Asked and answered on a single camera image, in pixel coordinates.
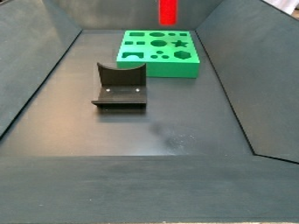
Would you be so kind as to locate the green shape sorter block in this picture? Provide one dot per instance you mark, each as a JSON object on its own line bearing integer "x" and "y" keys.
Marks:
{"x": 166, "y": 51}

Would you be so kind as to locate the red cylinder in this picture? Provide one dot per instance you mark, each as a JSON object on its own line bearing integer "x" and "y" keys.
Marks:
{"x": 168, "y": 12}

